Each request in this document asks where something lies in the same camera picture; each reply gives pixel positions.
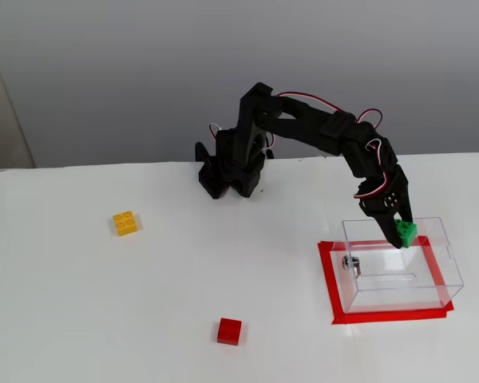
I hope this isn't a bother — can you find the yellow lego brick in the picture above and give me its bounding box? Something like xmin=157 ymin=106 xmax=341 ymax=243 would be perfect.
xmin=112 ymin=210 xmax=141 ymax=238

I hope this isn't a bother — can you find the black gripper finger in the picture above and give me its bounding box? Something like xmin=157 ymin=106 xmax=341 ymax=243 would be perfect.
xmin=394 ymin=164 xmax=415 ymax=223
xmin=369 ymin=215 xmax=404 ymax=250

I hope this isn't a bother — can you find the silver cam lock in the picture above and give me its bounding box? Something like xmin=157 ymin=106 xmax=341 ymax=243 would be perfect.
xmin=342 ymin=255 xmax=364 ymax=280

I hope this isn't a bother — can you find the red tape square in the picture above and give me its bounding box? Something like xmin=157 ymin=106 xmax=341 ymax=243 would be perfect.
xmin=317 ymin=235 xmax=455 ymax=326

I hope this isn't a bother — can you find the red lego brick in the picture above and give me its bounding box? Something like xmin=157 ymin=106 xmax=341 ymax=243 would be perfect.
xmin=216 ymin=317 xmax=243 ymax=346

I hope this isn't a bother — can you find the transparent acrylic box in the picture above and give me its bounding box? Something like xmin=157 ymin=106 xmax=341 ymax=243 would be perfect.
xmin=330 ymin=216 xmax=465 ymax=315

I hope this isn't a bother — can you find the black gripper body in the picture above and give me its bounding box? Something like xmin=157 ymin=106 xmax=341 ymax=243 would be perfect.
xmin=351 ymin=168 xmax=402 ymax=219

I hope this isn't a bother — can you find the black table clamp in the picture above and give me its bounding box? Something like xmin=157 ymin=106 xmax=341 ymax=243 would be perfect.
xmin=194 ymin=142 xmax=216 ymax=168

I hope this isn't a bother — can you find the green lego brick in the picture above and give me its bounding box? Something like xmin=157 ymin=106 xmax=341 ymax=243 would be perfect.
xmin=394 ymin=219 xmax=418 ymax=249

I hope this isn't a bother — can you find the beige panel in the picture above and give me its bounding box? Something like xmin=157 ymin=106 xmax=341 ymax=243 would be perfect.
xmin=0 ymin=35 xmax=36 ymax=173

